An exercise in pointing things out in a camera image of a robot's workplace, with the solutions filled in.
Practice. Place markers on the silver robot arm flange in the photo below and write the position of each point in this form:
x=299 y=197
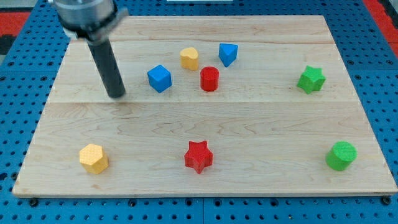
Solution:
x=92 y=20

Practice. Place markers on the red star block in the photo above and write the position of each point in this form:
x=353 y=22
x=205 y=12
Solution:
x=198 y=156

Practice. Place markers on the green star block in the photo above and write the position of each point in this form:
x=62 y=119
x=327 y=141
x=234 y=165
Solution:
x=312 y=79

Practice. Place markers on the wooden board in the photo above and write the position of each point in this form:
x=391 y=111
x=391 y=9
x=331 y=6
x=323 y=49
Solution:
x=268 y=137

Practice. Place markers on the red cylinder block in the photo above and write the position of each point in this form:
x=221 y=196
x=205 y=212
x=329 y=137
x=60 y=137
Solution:
x=209 y=78

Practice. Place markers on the blue cube block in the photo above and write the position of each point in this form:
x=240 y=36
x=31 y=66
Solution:
x=159 y=78

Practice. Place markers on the yellow heart block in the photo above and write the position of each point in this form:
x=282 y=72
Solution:
x=189 y=58

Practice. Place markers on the blue triangle block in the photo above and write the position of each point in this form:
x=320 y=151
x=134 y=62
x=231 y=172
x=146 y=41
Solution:
x=227 y=53

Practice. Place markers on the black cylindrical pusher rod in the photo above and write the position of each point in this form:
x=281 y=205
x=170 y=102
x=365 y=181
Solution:
x=108 y=69

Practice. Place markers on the yellow hexagon block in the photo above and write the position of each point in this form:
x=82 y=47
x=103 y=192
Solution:
x=93 y=159

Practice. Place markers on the green cylinder block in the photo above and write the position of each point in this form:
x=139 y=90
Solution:
x=341 y=155

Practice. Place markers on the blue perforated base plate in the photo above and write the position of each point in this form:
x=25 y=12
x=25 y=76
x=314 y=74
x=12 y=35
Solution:
x=366 y=41

